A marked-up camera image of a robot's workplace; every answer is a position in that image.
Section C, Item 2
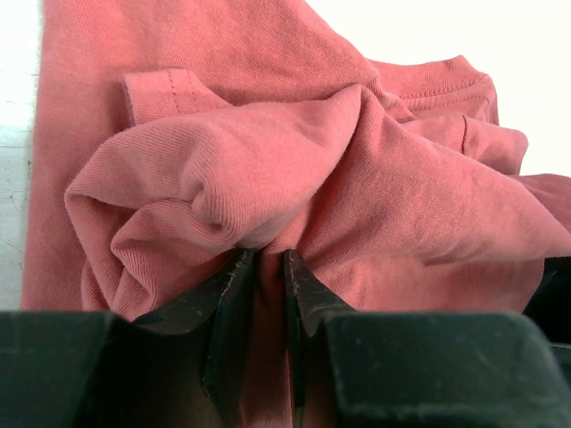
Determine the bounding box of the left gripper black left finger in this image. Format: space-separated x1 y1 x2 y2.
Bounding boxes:
134 249 254 427

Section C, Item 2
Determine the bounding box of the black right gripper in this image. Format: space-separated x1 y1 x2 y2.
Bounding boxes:
524 257 571 344

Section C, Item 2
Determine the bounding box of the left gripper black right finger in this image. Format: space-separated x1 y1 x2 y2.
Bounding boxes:
283 250 346 427

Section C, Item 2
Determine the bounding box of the salmon pink t-shirt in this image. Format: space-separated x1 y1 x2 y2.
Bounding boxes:
21 1 570 427

